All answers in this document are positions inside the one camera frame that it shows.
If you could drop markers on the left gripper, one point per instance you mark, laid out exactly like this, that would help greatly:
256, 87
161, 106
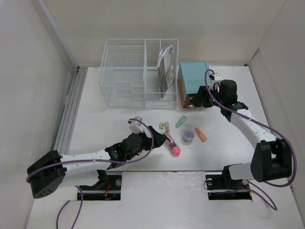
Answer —
158, 139

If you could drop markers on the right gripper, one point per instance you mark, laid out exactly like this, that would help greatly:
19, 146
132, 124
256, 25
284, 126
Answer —
201, 96

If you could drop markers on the pink capped marker tube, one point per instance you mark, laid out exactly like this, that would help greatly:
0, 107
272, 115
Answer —
174, 148

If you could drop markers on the teal drawer box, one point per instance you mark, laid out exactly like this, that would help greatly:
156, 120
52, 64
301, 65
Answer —
191, 77

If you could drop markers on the grey setup guide booklet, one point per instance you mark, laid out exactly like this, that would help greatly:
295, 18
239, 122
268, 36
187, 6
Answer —
163, 67

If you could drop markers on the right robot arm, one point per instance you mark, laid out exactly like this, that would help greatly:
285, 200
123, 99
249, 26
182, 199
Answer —
272, 158

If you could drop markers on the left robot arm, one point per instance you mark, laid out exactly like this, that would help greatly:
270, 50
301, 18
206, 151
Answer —
52, 170

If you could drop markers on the small white eraser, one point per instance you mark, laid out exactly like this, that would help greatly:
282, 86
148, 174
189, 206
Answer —
167, 126

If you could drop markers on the brown lower drawer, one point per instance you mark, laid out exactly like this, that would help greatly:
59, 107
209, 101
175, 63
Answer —
190, 102

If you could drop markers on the green transparent tape case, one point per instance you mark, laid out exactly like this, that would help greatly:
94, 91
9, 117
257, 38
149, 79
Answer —
181, 121

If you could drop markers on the clear paperclip jar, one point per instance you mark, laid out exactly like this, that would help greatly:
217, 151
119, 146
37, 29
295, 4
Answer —
188, 136

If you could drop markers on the orange transparent case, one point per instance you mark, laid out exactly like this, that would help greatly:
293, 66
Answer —
200, 134

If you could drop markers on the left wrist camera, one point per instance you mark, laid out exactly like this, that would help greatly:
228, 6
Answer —
135, 125

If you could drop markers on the white wire mesh organizer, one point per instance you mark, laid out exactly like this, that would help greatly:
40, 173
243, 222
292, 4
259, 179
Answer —
129, 76

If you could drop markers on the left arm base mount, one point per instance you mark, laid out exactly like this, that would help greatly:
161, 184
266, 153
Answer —
106, 189

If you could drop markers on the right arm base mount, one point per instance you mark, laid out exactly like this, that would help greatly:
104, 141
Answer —
219, 189

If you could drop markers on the aluminium rail frame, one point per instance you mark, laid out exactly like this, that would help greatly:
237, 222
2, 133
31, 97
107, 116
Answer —
69, 108

